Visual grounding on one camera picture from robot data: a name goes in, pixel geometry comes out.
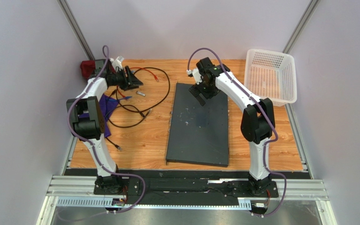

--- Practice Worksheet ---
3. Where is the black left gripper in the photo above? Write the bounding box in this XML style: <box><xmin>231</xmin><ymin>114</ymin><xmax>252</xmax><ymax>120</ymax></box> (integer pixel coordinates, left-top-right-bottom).
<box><xmin>110</xmin><ymin>66</ymin><xmax>144</xmax><ymax>91</ymax></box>

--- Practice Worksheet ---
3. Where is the small silver transceiver module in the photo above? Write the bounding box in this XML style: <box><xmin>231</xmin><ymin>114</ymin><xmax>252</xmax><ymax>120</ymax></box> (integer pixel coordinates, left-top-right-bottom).
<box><xmin>136</xmin><ymin>91</ymin><xmax>146</xmax><ymax>97</ymax></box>

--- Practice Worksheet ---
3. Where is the blue ethernet cable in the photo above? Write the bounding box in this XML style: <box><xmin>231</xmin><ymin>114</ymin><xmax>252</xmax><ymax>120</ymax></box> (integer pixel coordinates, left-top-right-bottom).
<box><xmin>105</xmin><ymin>96</ymin><xmax>133</xmax><ymax>122</ymax></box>

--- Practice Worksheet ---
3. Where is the red ethernet cable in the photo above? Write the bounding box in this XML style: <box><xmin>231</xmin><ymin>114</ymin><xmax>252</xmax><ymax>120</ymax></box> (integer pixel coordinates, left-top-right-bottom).
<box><xmin>116</xmin><ymin>67</ymin><xmax>160</xmax><ymax>99</ymax></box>

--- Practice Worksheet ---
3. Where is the dark grey network switch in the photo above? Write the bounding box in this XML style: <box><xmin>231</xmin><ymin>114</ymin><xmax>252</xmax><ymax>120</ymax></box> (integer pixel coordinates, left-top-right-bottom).
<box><xmin>165</xmin><ymin>83</ymin><xmax>229</xmax><ymax>167</ymax></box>

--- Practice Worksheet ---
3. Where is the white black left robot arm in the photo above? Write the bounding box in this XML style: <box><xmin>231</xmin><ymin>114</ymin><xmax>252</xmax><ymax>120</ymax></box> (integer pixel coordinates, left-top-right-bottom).
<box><xmin>67</xmin><ymin>56</ymin><xmax>143</xmax><ymax>195</ymax></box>

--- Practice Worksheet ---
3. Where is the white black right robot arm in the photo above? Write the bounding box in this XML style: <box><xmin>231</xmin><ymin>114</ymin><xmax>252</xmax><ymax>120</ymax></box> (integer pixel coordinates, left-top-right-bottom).
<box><xmin>186</xmin><ymin>57</ymin><xmax>275</xmax><ymax>195</ymax></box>

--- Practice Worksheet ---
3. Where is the purple cloth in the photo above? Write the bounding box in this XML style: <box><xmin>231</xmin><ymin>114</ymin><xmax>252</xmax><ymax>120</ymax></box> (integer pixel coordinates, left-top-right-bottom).
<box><xmin>71</xmin><ymin>94</ymin><xmax>119</xmax><ymax>139</ymax></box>

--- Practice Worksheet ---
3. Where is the dark red cloth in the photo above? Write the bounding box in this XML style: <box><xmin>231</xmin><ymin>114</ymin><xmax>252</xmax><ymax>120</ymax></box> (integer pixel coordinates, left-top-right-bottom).
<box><xmin>80</xmin><ymin>60</ymin><xmax>96</xmax><ymax>80</ymax></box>

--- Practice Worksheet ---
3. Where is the white plastic basket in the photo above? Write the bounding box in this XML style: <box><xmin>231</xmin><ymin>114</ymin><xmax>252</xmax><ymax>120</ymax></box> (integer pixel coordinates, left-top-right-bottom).
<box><xmin>244</xmin><ymin>49</ymin><xmax>297</xmax><ymax>106</ymax></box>

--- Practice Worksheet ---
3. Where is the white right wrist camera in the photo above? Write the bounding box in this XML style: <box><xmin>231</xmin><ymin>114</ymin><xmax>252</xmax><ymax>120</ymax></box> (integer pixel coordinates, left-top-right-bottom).
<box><xmin>186</xmin><ymin>68</ymin><xmax>203</xmax><ymax>84</ymax></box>

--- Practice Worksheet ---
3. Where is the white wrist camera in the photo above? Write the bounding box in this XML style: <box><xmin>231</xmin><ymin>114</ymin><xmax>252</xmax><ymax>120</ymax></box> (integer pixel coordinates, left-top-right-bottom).
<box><xmin>186</xmin><ymin>68</ymin><xmax>203</xmax><ymax>84</ymax></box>
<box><xmin>110</xmin><ymin>56</ymin><xmax>124</xmax><ymax>72</ymax></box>

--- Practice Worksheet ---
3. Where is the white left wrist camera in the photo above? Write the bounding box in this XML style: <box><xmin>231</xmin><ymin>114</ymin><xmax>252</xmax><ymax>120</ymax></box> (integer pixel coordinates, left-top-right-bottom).
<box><xmin>110</xmin><ymin>56</ymin><xmax>124</xmax><ymax>72</ymax></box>

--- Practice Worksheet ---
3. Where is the black ethernet patch cable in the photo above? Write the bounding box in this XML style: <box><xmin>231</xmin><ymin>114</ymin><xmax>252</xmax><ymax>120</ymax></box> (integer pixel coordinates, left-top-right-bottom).
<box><xmin>105</xmin><ymin>89</ymin><xmax>153</xmax><ymax>152</ymax></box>

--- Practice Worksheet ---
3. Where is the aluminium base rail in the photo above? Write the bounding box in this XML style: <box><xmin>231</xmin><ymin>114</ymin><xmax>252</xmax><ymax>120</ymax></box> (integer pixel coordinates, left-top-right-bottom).
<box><xmin>38</xmin><ymin>176</ymin><xmax>336</xmax><ymax>225</ymax></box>

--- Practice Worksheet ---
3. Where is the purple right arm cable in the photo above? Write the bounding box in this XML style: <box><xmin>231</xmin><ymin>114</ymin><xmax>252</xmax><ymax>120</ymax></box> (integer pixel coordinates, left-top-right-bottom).
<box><xmin>187</xmin><ymin>47</ymin><xmax>287</xmax><ymax>218</ymax></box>

